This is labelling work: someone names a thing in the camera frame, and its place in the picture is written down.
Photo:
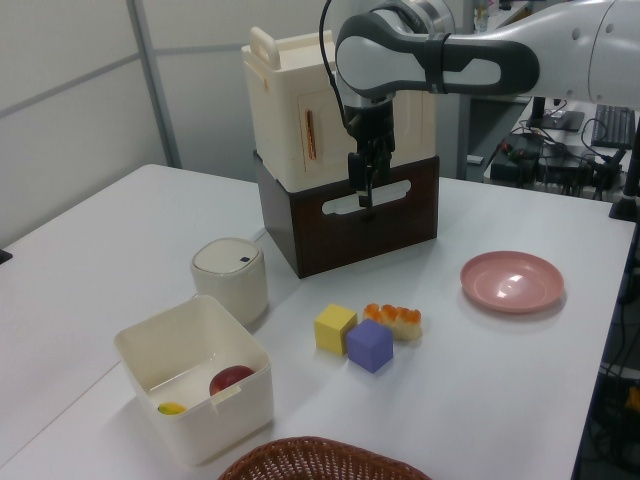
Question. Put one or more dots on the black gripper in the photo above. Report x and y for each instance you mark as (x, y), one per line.
(371, 122)

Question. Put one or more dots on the white grey Franka robot arm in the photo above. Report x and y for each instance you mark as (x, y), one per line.
(470, 60)

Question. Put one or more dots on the bread with orange topping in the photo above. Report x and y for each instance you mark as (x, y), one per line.
(400, 320)

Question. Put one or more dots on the brown wicker basket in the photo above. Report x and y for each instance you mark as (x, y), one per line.
(320, 460)

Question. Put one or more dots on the dark brown wooden box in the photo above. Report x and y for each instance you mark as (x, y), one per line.
(370, 227)

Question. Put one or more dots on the cream plastic cabinet box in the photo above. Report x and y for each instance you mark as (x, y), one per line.
(285, 125)

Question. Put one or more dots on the yellow cube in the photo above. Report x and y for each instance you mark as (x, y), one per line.
(334, 327)

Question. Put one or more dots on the purple cube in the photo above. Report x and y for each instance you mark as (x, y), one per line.
(369, 345)

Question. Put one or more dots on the white lidded canister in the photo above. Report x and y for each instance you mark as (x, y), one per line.
(231, 280)

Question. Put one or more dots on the pink plate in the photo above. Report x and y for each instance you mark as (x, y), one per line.
(512, 281)

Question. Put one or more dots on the black monitor stand base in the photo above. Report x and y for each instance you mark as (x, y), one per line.
(560, 120)

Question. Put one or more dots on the black keyboard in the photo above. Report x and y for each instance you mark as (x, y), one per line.
(614, 125)

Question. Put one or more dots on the red apple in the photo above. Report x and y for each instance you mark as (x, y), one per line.
(229, 378)

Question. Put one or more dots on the black clamp pole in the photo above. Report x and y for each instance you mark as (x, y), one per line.
(629, 190)

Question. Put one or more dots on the white plastic bin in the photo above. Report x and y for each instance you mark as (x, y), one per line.
(215, 430)

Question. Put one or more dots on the yellow toy fruit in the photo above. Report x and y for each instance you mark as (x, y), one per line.
(171, 408)

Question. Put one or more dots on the small black edge object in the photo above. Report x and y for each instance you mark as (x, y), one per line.
(4, 256)

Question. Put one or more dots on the grey partition post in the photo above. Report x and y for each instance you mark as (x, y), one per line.
(159, 85)

